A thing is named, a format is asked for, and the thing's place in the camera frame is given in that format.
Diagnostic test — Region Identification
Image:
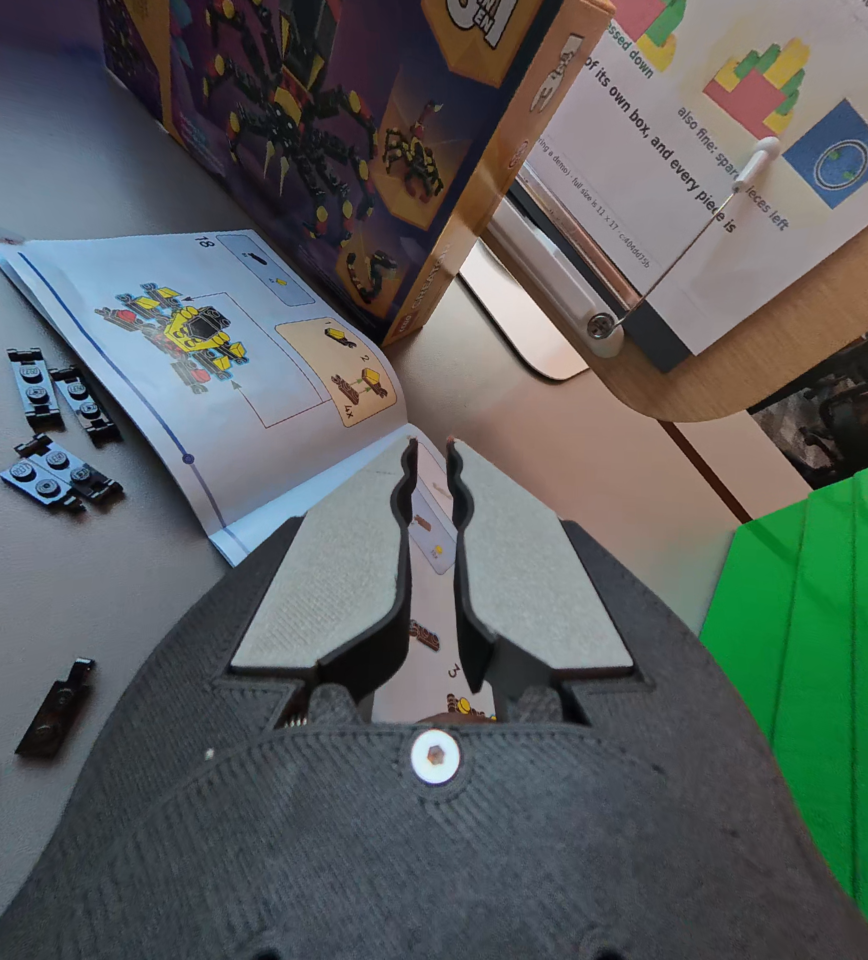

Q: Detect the black backing board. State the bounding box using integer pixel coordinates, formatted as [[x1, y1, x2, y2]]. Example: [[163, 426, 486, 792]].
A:
[[507, 178, 699, 375]]

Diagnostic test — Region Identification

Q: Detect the printed instruction sheet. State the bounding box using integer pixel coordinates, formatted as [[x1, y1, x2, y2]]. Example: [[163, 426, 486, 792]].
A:
[[524, 0, 868, 358]]

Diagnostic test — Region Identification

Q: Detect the white stand base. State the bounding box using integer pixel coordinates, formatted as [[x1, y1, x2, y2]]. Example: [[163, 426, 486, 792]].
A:
[[460, 193, 627, 381]]

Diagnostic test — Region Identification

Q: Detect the wooden document stand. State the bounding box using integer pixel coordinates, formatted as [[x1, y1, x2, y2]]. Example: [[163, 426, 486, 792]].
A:
[[599, 198, 868, 423]]

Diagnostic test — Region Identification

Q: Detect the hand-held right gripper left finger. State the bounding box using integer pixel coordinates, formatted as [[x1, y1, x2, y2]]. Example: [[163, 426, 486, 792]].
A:
[[228, 437, 421, 710]]

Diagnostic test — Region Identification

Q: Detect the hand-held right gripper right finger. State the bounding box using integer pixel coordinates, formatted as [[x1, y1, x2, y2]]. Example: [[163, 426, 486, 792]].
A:
[[445, 437, 637, 697]]

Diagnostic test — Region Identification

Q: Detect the lego instruction booklet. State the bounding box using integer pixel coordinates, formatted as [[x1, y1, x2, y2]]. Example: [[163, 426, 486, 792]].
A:
[[0, 227, 501, 725]]

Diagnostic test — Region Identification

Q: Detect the purple lego set box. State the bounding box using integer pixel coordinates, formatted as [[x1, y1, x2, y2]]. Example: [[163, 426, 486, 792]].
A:
[[96, 0, 616, 348]]

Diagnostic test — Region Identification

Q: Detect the black lego plate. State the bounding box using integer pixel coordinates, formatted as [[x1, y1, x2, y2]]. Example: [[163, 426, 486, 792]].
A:
[[0, 452, 87, 514], [15, 433, 124, 502], [49, 364, 123, 447], [6, 346, 67, 431], [14, 657, 96, 758]]

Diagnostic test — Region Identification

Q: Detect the green plastic bin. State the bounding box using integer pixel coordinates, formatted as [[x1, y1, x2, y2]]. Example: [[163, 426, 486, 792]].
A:
[[699, 447, 868, 960]]

